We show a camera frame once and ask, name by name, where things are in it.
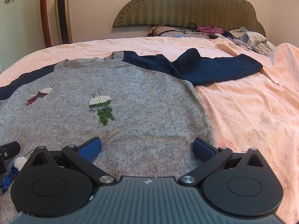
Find brown wooden door frame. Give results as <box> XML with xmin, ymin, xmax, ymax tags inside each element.
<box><xmin>39</xmin><ymin>0</ymin><xmax>52</xmax><ymax>48</ymax></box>

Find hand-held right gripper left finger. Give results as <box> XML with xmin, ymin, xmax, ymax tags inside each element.
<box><xmin>30</xmin><ymin>137</ymin><xmax>117</xmax><ymax>188</ymax></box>

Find pink bed sheet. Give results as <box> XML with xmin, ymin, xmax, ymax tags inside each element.
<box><xmin>0</xmin><ymin>36</ymin><xmax>299</xmax><ymax>224</ymax></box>

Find pile of patterned light clothes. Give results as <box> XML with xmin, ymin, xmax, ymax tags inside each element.
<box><xmin>229</xmin><ymin>27</ymin><xmax>277</xmax><ymax>56</ymax></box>

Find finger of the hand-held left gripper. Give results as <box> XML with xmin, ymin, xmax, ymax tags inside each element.
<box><xmin>0</xmin><ymin>141</ymin><xmax>20</xmax><ymax>173</ymax></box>

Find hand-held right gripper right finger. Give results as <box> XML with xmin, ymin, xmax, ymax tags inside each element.
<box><xmin>178</xmin><ymin>138</ymin><xmax>265</xmax><ymax>187</ymax></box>

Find purple cloth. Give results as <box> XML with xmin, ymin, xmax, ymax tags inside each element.
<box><xmin>196</xmin><ymin>25</ymin><xmax>223</xmax><ymax>35</ymax></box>

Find grey sweater with navy sleeves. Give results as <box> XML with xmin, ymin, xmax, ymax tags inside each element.
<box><xmin>0</xmin><ymin>48</ymin><xmax>263</xmax><ymax>196</ymax></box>

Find gold tower fan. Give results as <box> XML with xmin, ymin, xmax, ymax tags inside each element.
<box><xmin>54</xmin><ymin>0</ymin><xmax>73</xmax><ymax>45</ymax></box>

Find frosted sliding door, flower decals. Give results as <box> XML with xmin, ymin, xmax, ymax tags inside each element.
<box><xmin>0</xmin><ymin>0</ymin><xmax>45</xmax><ymax>73</ymax></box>

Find olive padded headboard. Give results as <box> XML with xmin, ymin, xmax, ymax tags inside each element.
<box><xmin>112</xmin><ymin>0</ymin><xmax>267</xmax><ymax>38</ymax></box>

